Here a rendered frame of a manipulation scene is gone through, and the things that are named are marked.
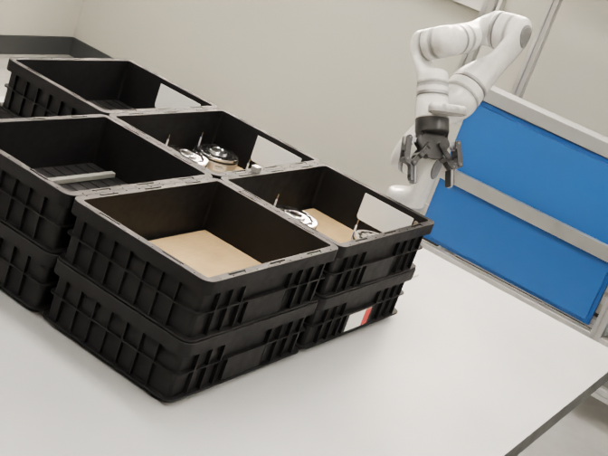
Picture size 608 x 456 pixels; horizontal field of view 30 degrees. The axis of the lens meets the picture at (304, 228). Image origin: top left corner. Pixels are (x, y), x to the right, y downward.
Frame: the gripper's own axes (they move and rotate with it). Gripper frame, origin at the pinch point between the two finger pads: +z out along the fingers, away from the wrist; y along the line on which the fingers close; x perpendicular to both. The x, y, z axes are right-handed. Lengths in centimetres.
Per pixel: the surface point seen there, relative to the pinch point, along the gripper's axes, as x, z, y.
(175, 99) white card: -42, -21, 45
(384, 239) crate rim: 19.7, 15.4, 22.6
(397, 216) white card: 2.1, 8.3, 9.5
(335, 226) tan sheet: -7.7, 10.3, 19.3
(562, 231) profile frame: -107, -7, -121
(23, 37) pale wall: -370, -120, 15
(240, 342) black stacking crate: 32, 36, 57
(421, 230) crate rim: 11.5, 12.0, 9.4
